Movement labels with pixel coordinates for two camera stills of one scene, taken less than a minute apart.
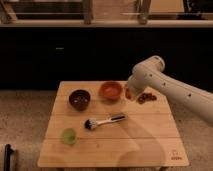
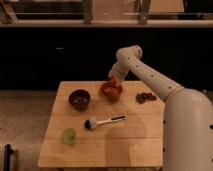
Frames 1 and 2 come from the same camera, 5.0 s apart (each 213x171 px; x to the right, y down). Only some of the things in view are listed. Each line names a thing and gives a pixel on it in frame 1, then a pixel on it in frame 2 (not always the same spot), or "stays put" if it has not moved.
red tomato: [128, 93] to [113, 82]
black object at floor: [8, 150] stays put
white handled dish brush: [92, 123] stays put
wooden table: [96, 124] stays put
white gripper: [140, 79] to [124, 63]
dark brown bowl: [79, 99] stays put
